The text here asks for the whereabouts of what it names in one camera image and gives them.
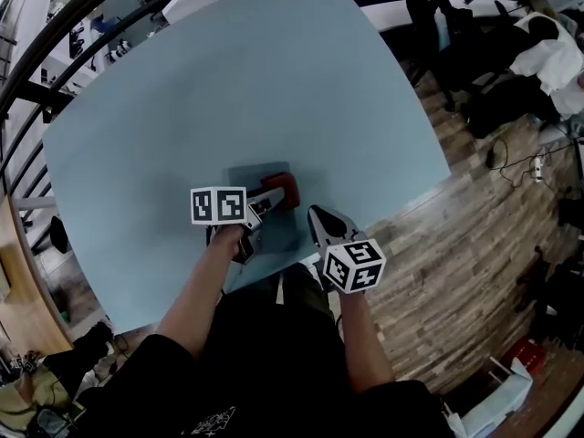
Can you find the person's left forearm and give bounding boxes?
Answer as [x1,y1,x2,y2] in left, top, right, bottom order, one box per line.
[156,246,238,360]

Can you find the person's right forearm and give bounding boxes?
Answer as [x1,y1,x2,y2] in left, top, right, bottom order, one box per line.
[339,289,396,394]

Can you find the light wooden desk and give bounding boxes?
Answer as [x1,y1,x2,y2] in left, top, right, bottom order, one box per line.
[0,193,74,355]

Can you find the black desk chair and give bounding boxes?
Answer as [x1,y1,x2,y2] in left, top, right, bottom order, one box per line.
[405,0,516,113]

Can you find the person's left hand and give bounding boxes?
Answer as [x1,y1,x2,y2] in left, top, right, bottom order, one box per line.
[208,225,247,264]

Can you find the grey-blue pad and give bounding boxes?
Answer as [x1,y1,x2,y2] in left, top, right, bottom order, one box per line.
[226,160,303,254]

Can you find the person's dark olive trousers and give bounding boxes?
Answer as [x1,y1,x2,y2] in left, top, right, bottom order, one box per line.
[273,262,337,318]

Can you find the black floor equipment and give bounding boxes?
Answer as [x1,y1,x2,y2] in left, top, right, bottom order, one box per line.
[517,244,584,350]

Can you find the red plastic crate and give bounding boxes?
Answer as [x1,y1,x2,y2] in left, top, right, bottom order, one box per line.
[500,338,548,373]

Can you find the red-brown sponge block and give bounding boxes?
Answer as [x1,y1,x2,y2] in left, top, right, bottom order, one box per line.
[259,172,301,210]

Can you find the white cardboard box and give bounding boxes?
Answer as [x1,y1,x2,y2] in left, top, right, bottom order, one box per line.
[460,358,535,435]

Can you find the person's black t-shirt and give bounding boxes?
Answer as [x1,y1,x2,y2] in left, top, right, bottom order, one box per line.
[75,285,457,438]

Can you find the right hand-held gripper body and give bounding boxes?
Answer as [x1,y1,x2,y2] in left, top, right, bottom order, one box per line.
[322,238,387,295]

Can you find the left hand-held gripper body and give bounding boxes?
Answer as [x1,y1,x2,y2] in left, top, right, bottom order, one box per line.
[190,186,271,265]

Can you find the grey waste bin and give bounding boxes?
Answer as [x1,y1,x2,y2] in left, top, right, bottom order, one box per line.
[48,215,69,255]

